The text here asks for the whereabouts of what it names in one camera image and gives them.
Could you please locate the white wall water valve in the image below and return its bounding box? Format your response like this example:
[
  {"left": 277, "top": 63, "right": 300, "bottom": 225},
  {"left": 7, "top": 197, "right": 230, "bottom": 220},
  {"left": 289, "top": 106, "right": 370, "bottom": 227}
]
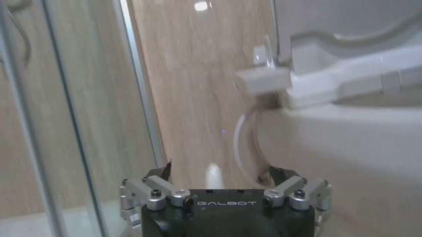
[{"left": 252, "top": 36, "right": 280, "bottom": 70}]

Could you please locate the white ceramic toilet bowl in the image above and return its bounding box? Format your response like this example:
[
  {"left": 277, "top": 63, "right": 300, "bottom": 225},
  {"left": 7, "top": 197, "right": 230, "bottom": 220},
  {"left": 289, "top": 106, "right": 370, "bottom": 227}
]
[{"left": 256, "top": 97, "right": 422, "bottom": 237}]

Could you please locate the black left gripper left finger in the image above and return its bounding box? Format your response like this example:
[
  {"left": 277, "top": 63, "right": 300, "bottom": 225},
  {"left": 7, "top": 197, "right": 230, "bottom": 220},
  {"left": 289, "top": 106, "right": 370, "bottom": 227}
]
[{"left": 118, "top": 159, "right": 190, "bottom": 228}]

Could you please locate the white water supply hose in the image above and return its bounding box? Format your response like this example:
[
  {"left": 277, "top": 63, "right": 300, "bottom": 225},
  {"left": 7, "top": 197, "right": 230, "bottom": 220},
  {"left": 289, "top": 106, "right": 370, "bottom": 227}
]
[{"left": 232, "top": 108, "right": 261, "bottom": 175}]

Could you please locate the white seat connector box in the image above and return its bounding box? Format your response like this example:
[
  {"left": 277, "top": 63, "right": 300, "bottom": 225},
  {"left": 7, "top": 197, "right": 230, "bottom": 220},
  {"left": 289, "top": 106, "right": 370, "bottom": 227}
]
[{"left": 233, "top": 67, "right": 294, "bottom": 96}]

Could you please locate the white toilet lid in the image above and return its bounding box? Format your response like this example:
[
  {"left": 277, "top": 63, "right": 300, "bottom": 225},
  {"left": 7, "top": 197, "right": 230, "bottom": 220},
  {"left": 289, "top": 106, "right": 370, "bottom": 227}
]
[{"left": 276, "top": 0, "right": 422, "bottom": 75}]

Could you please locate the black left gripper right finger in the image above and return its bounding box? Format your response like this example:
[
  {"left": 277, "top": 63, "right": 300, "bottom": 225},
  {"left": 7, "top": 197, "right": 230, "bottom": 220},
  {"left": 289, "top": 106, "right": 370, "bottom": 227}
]
[{"left": 264, "top": 166, "right": 334, "bottom": 223}]

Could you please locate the aluminium shower frame post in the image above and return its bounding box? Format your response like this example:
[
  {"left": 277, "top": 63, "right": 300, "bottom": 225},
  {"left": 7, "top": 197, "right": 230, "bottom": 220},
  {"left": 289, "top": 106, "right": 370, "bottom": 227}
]
[{"left": 118, "top": 0, "right": 167, "bottom": 165}]

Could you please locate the glass shower enclosure panel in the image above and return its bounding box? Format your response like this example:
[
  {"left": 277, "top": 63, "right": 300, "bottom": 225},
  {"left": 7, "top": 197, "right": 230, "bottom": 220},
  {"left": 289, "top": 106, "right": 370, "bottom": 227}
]
[{"left": 0, "top": 0, "right": 133, "bottom": 237}]

